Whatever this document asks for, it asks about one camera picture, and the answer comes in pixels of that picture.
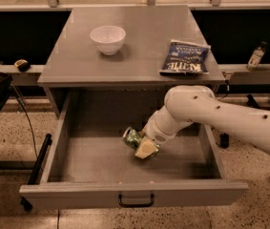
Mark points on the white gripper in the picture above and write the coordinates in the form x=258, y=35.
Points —
x=154, y=134

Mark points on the green soda can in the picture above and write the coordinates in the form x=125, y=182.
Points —
x=132, y=137

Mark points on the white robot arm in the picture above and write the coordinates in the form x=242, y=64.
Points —
x=185, y=105

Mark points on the open grey top drawer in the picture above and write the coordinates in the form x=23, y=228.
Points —
x=88, y=164

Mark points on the grey drawer cabinet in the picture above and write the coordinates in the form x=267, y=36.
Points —
x=75, y=61

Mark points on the black power adapter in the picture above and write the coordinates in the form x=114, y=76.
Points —
x=224, y=141

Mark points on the blue kettle chips bag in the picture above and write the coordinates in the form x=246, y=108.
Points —
x=185, y=57

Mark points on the black floor bar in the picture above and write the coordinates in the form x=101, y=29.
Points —
x=36, y=168

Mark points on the white ceramic bowl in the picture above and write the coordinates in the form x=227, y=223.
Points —
x=108, y=39

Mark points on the small glass bottle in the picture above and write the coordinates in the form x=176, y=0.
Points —
x=256, y=56

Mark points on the black yellow tape measure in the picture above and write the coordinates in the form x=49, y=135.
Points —
x=22, y=65

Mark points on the black drawer handle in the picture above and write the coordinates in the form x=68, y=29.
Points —
x=126, y=202

